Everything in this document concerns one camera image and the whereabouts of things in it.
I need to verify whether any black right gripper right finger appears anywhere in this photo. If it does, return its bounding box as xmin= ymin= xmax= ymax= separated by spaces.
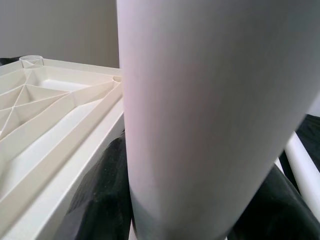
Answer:
xmin=228 ymin=163 xmax=318 ymax=240

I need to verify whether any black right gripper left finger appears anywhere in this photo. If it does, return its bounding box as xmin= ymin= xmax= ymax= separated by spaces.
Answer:
xmin=66 ymin=131 xmax=132 ymax=240

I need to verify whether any white plastic table leg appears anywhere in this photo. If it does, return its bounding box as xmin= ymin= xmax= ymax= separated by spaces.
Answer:
xmin=116 ymin=0 xmax=320 ymax=240
xmin=283 ymin=132 xmax=320 ymax=216

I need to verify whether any white plastic table top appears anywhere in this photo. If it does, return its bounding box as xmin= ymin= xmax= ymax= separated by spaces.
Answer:
xmin=0 ymin=55 xmax=126 ymax=240

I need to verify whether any black table cloth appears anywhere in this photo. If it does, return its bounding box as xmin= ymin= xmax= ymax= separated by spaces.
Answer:
xmin=0 ymin=56 xmax=320 ymax=201

